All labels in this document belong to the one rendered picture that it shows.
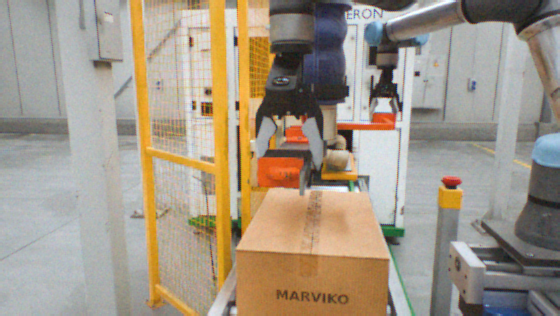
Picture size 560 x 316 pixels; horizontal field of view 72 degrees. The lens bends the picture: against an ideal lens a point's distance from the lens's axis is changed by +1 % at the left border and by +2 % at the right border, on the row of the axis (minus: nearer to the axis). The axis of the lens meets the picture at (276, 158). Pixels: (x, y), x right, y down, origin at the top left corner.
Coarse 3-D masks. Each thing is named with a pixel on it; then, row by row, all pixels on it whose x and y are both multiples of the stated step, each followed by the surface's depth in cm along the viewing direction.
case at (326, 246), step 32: (288, 192) 155; (320, 192) 155; (352, 192) 155; (256, 224) 120; (288, 224) 120; (320, 224) 120; (352, 224) 120; (256, 256) 102; (288, 256) 101; (320, 256) 100; (352, 256) 98; (384, 256) 98; (256, 288) 104; (288, 288) 102; (320, 288) 101; (352, 288) 100; (384, 288) 99
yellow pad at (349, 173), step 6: (324, 162) 123; (348, 162) 120; (324, 168) 115; (330, 168) 112; (348, 168) 112; (354, 168) 115; (324, 174) 109; (330, 174) 109; (336, 174) 109; (342, 174) 108; (348, 174) 108; (354, 174) 108; (348, 180) 108; (354, 180) 108
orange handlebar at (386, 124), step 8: (384, 120) 136; (344, 128) 126; (352, 128) 125; (360, 128) 125; (368, 128) 124; (376, 128) 124; (384, 128) 124; (392, 128) 124; (272, 168) 61; (280, 168) 61; (288, 168) 61; (296, 168) 61; (272, 176) 61; (280, 176) 60; (288, 176) 60; (296, 176) 61
